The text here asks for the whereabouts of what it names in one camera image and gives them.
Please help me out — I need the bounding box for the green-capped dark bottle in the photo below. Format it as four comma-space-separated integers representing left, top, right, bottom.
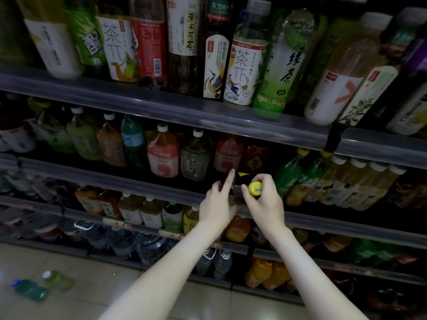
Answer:
161, 200, 185, 233

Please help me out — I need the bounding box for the person's left forearm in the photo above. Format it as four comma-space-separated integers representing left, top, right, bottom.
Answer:
98, 226, 227, 320

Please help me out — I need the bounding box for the person's right forearm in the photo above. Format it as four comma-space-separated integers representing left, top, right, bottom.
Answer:
263, 226, 369, 320

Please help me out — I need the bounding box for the green soda bottle yellow cap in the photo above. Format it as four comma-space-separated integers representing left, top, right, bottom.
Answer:
285, 150, 334, 207
273, 147, 310, 198

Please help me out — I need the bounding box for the pack of orange soda bottles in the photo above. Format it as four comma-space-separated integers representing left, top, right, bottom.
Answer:
245, 258, 293, 291

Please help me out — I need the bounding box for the person's left hand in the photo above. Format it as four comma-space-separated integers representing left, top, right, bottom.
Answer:
199, 169, 238, 236

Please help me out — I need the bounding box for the person's right hand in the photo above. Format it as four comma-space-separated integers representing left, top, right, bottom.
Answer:
241, 173, 287, 236

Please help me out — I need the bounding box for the pale green tea bottle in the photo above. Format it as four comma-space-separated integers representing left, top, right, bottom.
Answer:
28, 108, 77, 154

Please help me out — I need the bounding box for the blue-capped green bottle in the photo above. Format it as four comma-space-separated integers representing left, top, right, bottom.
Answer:
10, 279, 48, 302

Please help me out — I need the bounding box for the green drink bottle white cap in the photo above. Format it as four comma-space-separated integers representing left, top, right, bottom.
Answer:
42, 269, 76, 292

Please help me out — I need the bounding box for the dark tea bottle yellow label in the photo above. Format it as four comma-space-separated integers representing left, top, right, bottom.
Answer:
228, 171, 264, 210

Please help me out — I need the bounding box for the row of tea juice bottles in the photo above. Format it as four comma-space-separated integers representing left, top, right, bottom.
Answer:
0, 93, 427, 212

